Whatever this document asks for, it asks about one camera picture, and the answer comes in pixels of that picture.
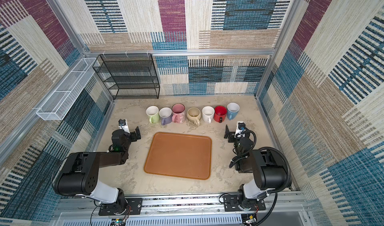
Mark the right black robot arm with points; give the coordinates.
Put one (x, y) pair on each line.
(269, 166)

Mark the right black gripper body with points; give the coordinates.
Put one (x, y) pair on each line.
(232, 134)

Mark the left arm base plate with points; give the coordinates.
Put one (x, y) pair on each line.
(130, 206)

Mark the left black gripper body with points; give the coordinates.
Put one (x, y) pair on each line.
(133, 137)

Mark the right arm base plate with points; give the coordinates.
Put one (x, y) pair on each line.
(232, 203)

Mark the brown rectangular tray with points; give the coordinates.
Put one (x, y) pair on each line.
(180, 155)

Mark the blue polka dot mug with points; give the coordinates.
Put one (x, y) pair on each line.
(232, 110)

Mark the purple mug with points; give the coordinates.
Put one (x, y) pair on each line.
(166, 115)

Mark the white wire mesh basket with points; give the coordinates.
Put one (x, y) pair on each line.
(56, 107)

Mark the beige speckled mug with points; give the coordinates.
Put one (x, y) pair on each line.
(194, 116)

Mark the white mug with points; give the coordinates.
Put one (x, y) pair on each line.
(208, 114)

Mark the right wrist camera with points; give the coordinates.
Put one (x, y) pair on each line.
(240, 130)

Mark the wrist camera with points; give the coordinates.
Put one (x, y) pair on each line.
(123, 125)
(240, 130)

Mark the red mug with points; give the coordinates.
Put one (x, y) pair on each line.
(220, 113)

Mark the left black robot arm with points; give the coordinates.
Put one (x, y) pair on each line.
(79, 175)

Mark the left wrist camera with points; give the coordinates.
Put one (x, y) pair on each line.
(123, 125)

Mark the pink patterned mug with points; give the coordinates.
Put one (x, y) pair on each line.
(179, 114)

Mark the black wire shelf rack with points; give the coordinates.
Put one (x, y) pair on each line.
(128, 76)

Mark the light green mug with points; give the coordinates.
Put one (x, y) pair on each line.
(153, 114)

